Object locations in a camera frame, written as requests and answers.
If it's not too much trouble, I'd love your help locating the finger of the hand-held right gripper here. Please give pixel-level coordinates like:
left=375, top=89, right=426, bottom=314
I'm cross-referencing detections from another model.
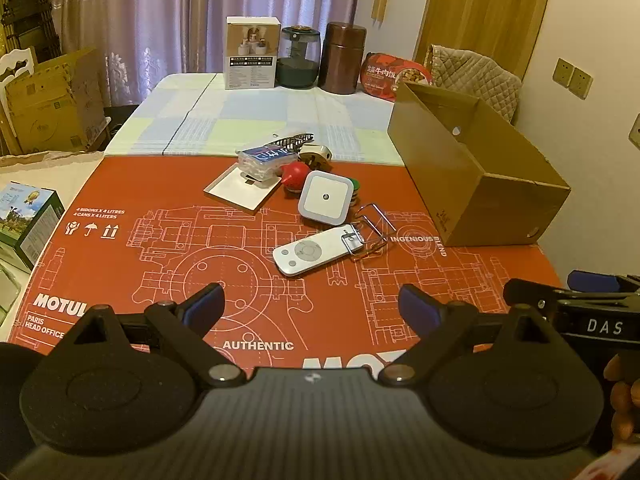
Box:
left=502, top=278, right=568, bottom=312
left=567, top=270, right=640, bottom=295

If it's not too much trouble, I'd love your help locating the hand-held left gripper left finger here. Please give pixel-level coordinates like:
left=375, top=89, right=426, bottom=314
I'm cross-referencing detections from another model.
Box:
left=59, top=282, right=246, bottom=387

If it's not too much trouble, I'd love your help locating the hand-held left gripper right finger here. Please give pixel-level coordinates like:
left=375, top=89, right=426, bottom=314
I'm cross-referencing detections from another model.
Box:
left=381, top=284, right=567, bottom=386

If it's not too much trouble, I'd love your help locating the white remote control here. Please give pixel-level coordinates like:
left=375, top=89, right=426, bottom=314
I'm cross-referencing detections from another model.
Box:
left=272, top=226, right=364, bottom=278

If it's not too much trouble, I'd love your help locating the brown cardboard box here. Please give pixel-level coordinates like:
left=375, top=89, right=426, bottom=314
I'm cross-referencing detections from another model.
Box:
left=388, top=81, right=572, bottom=248

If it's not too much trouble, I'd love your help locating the red rubber bulb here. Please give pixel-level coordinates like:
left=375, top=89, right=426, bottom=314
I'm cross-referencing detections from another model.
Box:
left=278, top=161, right=314, bottom=196

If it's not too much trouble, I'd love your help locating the white plug adapter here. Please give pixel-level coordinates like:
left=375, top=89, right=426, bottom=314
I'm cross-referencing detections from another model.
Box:
left=298, top=143, right=334, bottom=174

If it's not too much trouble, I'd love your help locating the tortoiseshell hair claw clip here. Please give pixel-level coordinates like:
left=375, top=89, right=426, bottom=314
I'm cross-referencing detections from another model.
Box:
left=273, top=132, right=315, bottom=154

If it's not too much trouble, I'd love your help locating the person's right hand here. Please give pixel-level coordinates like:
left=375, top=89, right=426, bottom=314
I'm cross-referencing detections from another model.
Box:
left=602, top=350, right=640, bottom=445

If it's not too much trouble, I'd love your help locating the small metal clasp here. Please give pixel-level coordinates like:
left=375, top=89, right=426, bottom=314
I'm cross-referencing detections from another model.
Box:
left=341, top=226, right=365, bottom=255

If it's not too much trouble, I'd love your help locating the white square panel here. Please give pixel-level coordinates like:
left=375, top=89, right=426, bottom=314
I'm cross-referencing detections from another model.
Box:
left=203, top=164, right=282, bottom=216

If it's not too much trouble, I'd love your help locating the white square night light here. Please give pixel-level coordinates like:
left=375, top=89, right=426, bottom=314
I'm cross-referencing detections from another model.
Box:
left=298, top=169, right=357, bottom=225

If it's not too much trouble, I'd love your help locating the clear plastic box blue label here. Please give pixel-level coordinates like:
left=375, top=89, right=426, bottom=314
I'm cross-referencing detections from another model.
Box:
left=237, top=144, right=291, bottom=184

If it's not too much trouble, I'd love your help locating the pastel checkered table cloth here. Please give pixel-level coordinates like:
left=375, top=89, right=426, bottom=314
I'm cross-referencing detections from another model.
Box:
left=103, top=72, right=407, bottom=167

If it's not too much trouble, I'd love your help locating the green picture box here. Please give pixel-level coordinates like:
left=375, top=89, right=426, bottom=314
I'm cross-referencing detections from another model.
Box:
left=0, top=181, right=66, bottom=269

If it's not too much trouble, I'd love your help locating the quilted beige chair cover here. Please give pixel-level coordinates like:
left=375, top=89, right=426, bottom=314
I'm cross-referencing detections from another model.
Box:
left=424, top=44, right=524, bottom=124

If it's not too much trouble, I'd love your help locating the red instant food bowl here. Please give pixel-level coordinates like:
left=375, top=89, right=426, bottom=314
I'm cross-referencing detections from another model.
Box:
left=359, top=51, right=434, bottom=104

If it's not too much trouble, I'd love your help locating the plain brown shipping carton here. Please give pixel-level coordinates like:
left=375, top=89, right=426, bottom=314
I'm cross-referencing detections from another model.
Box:
left=4, top=47, right=112, bottom=157

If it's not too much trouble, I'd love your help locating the white product box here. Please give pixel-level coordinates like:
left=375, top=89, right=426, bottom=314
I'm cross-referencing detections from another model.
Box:
left=224, top=15, right=282, bottom=91

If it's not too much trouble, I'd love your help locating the dark green glass jar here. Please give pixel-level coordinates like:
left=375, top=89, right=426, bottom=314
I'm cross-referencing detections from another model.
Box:
left=277, top=24, right=321, bottom=89

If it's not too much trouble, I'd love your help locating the brown cylindrical canister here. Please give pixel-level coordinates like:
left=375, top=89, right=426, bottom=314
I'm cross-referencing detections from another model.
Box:
left=319, top=21, right=369, bottom=95

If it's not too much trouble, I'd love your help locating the wooden door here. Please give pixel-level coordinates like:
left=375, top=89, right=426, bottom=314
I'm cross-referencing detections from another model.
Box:
left=412, top=0, right=557, bottom=82

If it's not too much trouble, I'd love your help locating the purple curtain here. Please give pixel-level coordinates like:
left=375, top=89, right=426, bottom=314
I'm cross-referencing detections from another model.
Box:
left=44, top=0, right=367, bottom=107

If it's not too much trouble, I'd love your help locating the white carved chair back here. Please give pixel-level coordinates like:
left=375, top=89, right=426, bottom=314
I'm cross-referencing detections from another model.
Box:
left=0, top=47, right=39, bottom=94

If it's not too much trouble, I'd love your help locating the metal wire clip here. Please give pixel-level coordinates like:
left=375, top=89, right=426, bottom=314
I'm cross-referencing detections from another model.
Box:
left=349, top=203, right=397, bottom=264

